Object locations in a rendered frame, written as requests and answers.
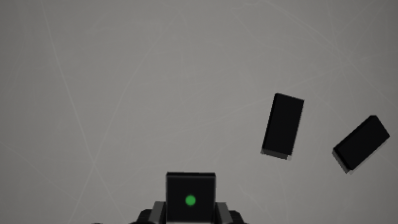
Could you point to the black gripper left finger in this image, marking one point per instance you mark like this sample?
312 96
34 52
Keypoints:
157 216

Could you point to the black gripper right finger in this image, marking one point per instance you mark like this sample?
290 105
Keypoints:
224 216

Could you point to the black domino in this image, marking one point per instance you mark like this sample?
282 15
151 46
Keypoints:
190 198
361 142
283 124

